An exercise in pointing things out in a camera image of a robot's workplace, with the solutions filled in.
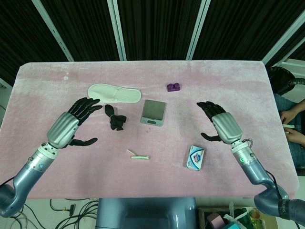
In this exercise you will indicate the person's left hand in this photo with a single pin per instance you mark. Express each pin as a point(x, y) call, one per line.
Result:
point(296, 136)

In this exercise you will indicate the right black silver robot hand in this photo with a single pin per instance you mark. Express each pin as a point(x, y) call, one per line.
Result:
point(227, 126)

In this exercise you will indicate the person's right hand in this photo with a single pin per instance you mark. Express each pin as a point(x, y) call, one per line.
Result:
point(288, 117)

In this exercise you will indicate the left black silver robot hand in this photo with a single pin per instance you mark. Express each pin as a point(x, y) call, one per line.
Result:
point(63, 128)

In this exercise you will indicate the white paper strip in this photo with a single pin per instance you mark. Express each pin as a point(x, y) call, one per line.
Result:
point(288, 125)

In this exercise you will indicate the pale green stick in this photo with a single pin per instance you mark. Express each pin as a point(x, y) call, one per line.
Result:
point(140, 158)

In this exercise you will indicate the person's right forearm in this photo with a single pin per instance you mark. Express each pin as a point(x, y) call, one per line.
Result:
point(300, 107)

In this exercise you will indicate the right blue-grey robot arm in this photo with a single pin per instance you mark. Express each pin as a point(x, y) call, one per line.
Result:
point(255, 171)

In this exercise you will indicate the person's blue trousers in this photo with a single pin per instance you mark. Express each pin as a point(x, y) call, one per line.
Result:
point(282, 103)

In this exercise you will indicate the black chair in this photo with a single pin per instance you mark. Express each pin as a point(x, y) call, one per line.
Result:
point(278, 76)

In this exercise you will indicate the blue white soap box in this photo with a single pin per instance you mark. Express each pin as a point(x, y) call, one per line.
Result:
point(195, 158)

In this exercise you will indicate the white disposable slipper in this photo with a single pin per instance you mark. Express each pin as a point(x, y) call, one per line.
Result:
point(102, 91)

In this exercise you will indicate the black knotted sock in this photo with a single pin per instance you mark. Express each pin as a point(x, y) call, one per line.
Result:
point(116, 121)

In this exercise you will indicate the purple toy building block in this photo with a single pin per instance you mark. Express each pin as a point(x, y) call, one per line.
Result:
point(173, 87)

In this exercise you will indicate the black curtain panel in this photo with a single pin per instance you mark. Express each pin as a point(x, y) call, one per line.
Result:
point(159, 28)
point(297, 43)
point(83, 28)
point(238, 28)
point(19, 35)

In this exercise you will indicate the small silver digital scale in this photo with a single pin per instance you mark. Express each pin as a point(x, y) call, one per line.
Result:
point(153, 108)

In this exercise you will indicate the black power plug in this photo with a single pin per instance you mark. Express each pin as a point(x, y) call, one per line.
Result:
point(72, 210)

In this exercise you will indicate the white plastic bag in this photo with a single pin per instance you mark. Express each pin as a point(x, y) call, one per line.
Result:
point(230, 213)

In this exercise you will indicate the green packet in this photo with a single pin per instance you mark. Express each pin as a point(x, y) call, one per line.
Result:
point(247, 213)

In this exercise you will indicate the pink plush tablecloth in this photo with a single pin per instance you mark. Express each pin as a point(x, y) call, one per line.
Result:
point(152, 71)

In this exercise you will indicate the small pink box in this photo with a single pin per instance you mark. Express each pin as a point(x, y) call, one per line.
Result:
point(215, 219)

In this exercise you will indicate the brown cardboard box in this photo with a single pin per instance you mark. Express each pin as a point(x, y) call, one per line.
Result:
point(202, 218)

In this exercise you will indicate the teal box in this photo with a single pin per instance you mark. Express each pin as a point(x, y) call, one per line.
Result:
point(233, 225)

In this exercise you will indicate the blue-grey robot torso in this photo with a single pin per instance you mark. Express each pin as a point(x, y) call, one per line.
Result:
point(147, 214)

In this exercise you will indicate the white frame post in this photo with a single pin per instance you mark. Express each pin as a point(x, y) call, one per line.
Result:
point(198, 28)
point(117, 28)
point(57, 31)
point(283, 43)

